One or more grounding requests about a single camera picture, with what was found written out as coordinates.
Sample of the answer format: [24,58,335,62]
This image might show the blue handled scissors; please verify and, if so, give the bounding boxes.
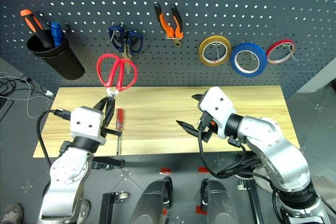
[108,23,144,73]

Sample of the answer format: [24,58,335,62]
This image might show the dark grey rounded shape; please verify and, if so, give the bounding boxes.
[129,176,174,224]
[200,178,237,224]

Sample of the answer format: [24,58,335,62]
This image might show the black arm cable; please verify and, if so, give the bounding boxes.
[36,108,72,168]
[196,119,266,180]

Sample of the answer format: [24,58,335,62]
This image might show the red tape roll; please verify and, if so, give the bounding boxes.
[266,39,296,66]

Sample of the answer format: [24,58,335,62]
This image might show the thin white floor cable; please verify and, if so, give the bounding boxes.
[0,75,54,119]

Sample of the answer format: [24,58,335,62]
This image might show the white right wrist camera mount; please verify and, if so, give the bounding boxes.
[197,86,236,140]

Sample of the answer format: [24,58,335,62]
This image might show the black cup holder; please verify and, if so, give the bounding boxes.
[26,35,86,81]

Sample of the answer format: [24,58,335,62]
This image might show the blue marker pen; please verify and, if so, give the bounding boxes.
[50,22,64,48]

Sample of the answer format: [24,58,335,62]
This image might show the black table frame bar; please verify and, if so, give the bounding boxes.
[91,156,125,170]

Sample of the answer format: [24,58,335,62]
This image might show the blue tape roll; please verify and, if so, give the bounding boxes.
[230,42,268,79]

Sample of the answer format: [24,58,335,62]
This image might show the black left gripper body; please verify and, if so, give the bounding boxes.
[99,127,123,138]

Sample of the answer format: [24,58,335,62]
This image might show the grey worn shoe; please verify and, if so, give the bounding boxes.
[0,202,25,224]

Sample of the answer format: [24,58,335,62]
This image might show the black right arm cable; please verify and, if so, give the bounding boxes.
[196,119,266,180]

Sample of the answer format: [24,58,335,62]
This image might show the black table frame leg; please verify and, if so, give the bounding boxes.
[237,178,265,224]

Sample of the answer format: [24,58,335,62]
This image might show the yellow tape roll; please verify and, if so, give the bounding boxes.
[198,35,233,66]

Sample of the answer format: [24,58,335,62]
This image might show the orange black handled screwdriver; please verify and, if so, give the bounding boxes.
[20,9,55,50]

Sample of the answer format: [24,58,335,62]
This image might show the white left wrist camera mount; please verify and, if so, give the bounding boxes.
[69,106,107,146]

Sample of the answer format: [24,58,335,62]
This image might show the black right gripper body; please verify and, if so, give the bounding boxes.
[196,112,219,144]

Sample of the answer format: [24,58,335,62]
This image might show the dark flat device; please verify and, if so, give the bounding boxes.
[0,96,14,121]

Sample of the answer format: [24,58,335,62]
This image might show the metal pegboard hook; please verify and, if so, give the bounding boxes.
[212,41,222,62]
[243,41,260,62]
[109,21,125,41]
[281,41,297,61]

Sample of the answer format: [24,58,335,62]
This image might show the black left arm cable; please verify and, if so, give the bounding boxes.
[36,108,72,168]

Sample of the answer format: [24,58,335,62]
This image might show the orange black pliers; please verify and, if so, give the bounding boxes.
[153,2,184,48]

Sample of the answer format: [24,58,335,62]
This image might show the black table frame with caster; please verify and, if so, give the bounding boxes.
[99,191,130,224]

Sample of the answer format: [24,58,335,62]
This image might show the red handled scissors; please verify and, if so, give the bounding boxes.
[96,53,139,102]

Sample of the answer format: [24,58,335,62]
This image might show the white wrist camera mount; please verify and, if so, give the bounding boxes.
[197,86,236,140]
[69,106,107,146]

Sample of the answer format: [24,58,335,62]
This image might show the red handled screwdriver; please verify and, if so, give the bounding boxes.
[115,108,127,156]

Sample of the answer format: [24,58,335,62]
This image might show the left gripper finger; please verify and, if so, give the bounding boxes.
[104,97,116,131]
[93,97,110,112]

